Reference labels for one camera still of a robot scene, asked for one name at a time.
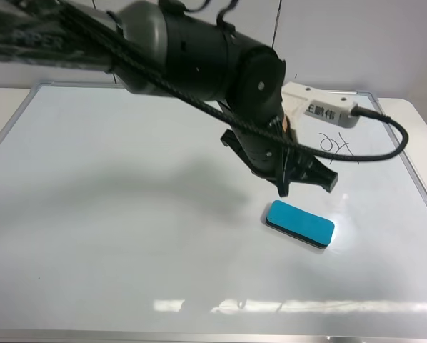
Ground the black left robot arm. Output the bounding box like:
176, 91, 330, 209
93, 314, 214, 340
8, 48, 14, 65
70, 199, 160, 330
0, 1, 338, 197

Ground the blue whiteboard eraser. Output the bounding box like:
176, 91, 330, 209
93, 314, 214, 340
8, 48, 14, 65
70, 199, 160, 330
265, 200, 335, 249

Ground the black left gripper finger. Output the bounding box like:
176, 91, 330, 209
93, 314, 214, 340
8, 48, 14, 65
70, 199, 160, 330
274, 149, 294, 197
295, 159, 338, 193

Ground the white whiteboard with aluminium frame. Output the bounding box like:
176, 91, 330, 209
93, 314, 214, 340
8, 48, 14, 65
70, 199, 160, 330
0, 86, 427, 339

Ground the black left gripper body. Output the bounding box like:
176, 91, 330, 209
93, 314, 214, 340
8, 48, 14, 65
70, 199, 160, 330
219, 101, 316, 184

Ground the black braided cable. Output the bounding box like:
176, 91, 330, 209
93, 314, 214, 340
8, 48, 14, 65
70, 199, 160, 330
52, 0, 410, 161

